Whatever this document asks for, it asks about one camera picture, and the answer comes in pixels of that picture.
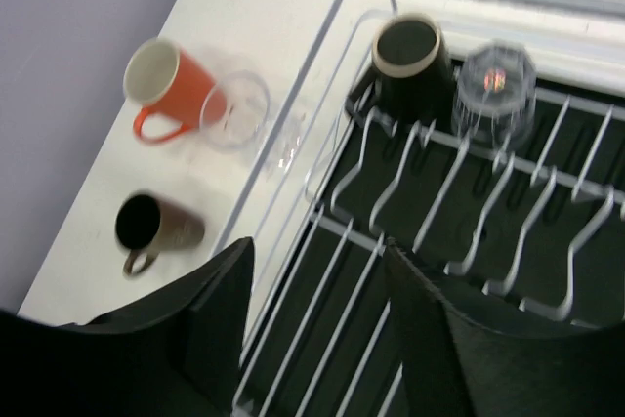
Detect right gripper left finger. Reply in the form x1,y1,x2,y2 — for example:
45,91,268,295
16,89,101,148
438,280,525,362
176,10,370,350
1,237,255,416

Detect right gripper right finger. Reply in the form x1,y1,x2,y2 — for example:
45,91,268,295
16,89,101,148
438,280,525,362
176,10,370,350
383,238,624,416

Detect brown striped cup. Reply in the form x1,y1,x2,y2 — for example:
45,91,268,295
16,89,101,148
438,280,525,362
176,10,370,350
114,192,206,277

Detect clear faceted glass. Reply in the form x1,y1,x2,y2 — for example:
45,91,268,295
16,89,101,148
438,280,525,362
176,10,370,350
198,70,271,152

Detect orange cup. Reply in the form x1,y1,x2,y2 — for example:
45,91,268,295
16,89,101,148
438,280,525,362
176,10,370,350
122,37,227,145

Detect dark brown cup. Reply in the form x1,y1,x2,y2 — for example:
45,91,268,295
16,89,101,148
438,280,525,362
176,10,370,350
345,13,455,130

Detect black drip tray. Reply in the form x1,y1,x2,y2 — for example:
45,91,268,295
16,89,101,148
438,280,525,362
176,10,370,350
238,60,625,417

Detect white wire dish rack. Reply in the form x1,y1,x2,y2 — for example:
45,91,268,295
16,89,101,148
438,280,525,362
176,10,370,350
214,0,625,417

